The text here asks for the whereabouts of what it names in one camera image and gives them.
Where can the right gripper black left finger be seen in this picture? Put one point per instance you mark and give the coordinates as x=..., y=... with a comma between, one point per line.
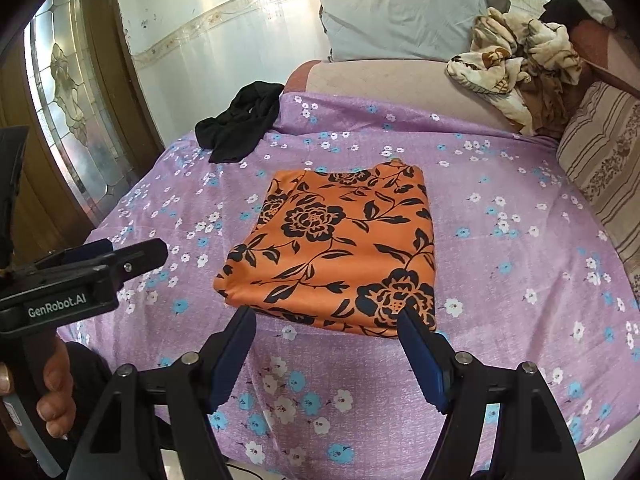
x=122, y=441

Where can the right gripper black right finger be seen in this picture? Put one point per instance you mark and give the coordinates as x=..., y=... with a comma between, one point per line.
x=532, y=438

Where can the grey pillow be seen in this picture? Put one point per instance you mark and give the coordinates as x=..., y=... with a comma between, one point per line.
x=435, y=30

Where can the brown wooden headboard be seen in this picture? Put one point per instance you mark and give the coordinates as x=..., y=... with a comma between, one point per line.
x=611, y=54

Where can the black small garment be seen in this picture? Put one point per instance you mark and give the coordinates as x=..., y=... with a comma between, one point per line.
x=235, y=133

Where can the person's left hand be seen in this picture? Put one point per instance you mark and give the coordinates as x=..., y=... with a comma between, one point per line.
x=56, y=407

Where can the beige mattress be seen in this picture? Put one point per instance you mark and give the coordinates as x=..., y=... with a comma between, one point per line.
x=422, y=85

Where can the black cloth on headboard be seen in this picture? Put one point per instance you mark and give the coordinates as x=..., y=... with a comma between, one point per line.
x=569, y=13

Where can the striped beige cushion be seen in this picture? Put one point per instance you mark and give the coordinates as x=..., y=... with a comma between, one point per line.
x=599, y=152

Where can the cream brown floral blanket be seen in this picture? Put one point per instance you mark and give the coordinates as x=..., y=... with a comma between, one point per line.
x=525, y=68

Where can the wooden stained glass door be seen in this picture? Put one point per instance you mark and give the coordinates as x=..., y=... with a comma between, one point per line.
x=67, y=76

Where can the orange black floral garment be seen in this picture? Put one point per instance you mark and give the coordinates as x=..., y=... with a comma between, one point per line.
x=344, y=251

